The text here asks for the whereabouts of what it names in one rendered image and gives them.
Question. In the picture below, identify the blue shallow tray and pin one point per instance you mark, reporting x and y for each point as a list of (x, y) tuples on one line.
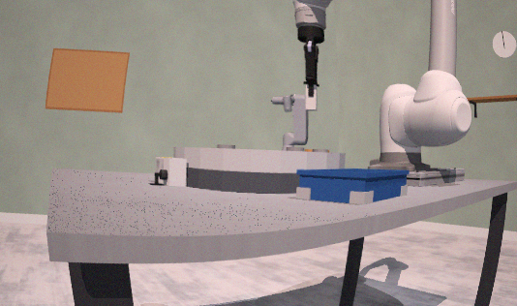
[(358, 186)]

